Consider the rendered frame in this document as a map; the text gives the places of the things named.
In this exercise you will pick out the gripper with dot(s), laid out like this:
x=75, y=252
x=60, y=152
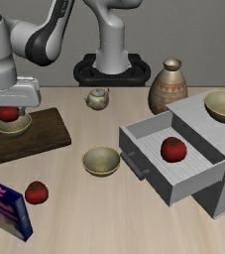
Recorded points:
x=15, y=94

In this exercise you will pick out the red tomato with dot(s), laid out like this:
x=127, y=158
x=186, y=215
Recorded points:
x=8, y=114
x=36, y=192
x=173, y=149

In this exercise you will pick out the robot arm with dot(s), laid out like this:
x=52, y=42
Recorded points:
x=112, y=39

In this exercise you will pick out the beige porcelain bowl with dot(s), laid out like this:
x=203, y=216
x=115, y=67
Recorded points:
x=223, y=107
x=14, y=128
x=101, y=161

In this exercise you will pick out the dark brown cutting board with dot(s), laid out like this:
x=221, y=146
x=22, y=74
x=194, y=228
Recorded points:
x=38, y=135

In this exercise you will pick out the small patterned teapot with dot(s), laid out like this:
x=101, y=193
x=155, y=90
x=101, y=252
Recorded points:
x=97, y=99

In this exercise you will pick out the blue carton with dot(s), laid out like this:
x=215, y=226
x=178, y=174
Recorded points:
x=8, y=210

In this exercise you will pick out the brown patterned vase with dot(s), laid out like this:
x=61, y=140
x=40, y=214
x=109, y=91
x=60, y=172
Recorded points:
x=167, y=89

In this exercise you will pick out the open grey drawer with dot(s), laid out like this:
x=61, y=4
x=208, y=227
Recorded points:
x=190, y=168

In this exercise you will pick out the grey cabinet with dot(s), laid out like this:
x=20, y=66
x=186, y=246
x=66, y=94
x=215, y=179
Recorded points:
x=216, y=145

